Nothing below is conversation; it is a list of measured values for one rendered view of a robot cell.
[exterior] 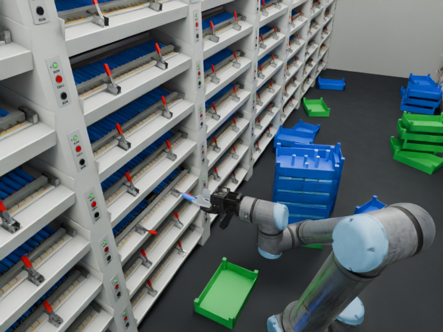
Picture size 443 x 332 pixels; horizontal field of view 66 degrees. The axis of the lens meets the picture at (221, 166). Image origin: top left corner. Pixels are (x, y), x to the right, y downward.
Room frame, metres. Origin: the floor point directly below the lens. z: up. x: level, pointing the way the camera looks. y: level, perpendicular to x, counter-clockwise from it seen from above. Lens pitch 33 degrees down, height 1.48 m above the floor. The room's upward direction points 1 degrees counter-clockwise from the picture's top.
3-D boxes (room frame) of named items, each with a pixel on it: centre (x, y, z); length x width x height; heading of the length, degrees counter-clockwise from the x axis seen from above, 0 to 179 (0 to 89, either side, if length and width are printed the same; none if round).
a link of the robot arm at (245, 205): (0.98, -0.09, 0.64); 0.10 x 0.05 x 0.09; 154
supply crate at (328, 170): (1.50, -0.43, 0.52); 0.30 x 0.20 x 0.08; 81
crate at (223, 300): (1.08, -0.02, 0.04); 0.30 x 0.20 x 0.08; 152
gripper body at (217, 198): (1.02, -0.02, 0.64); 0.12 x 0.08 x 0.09; 64
